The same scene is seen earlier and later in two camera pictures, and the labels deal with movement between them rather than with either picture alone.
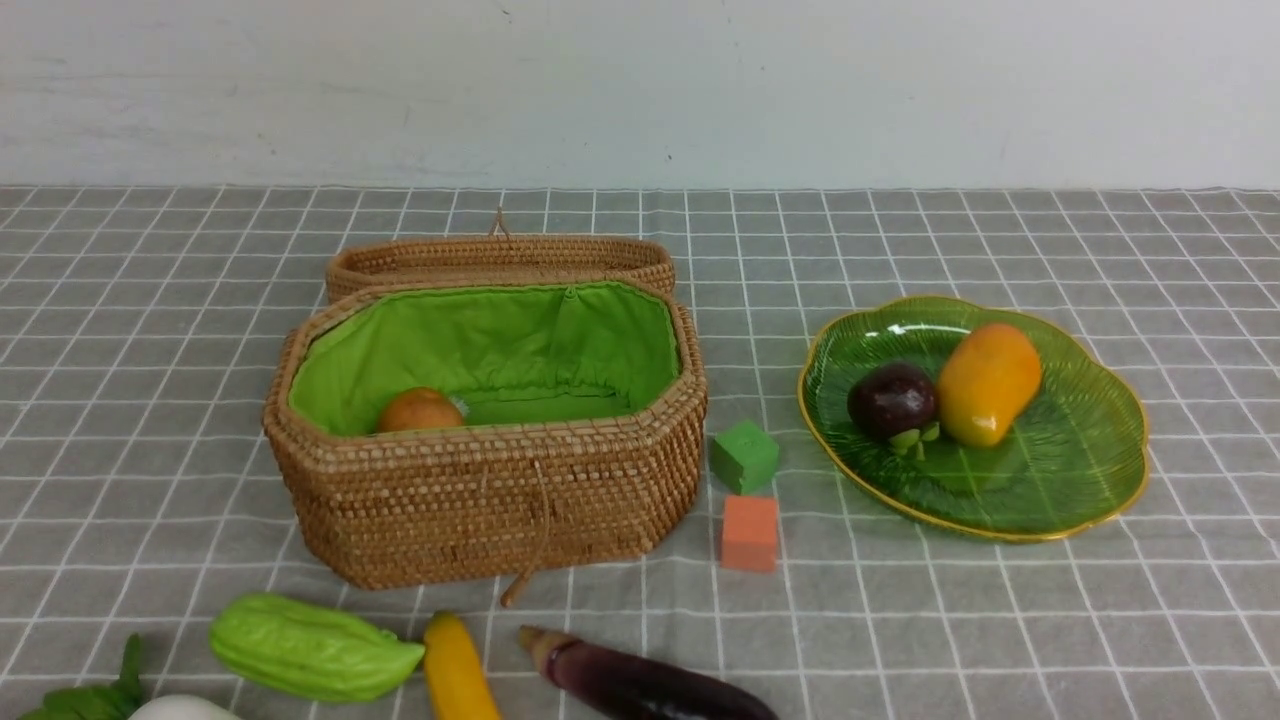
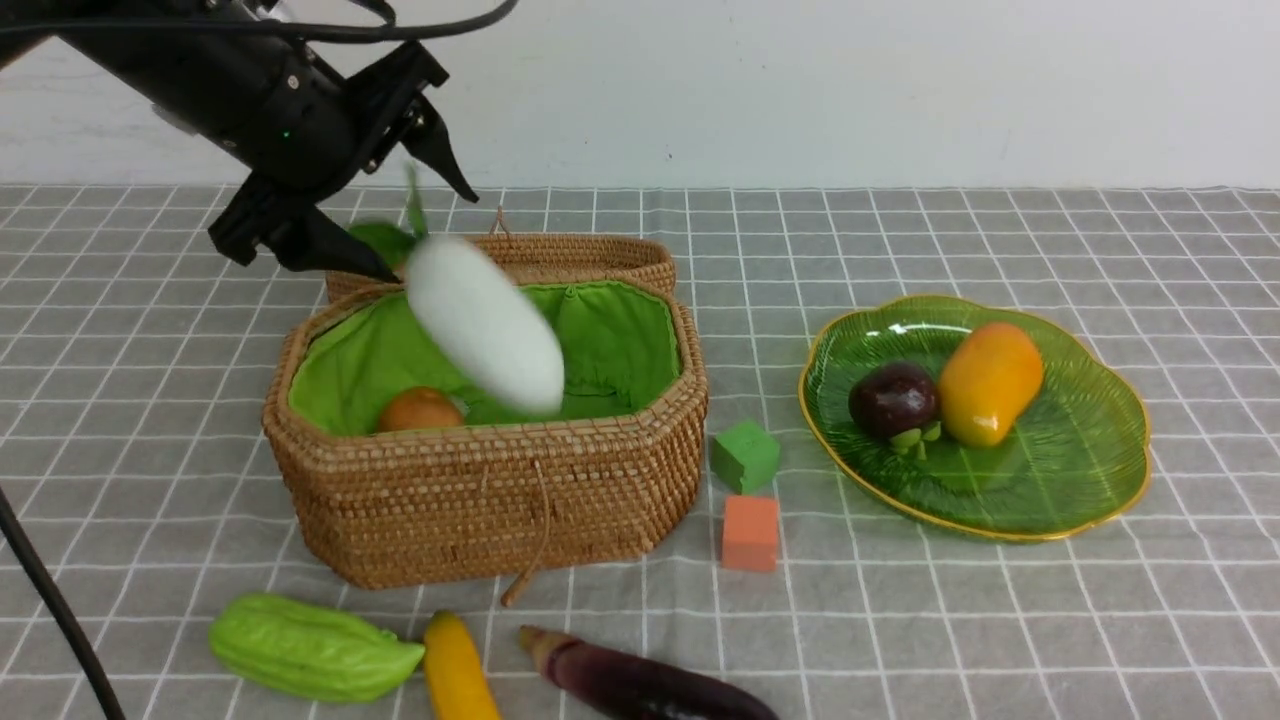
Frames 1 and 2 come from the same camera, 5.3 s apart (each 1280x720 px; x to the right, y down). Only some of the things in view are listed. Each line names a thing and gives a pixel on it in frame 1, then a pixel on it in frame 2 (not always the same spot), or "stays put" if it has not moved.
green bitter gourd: x=308 y=649 stays put
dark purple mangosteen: x=889 y=397 stays put
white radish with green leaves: x=124 y=700 -> x=470 y=309
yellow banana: x=458 y=688 stays put
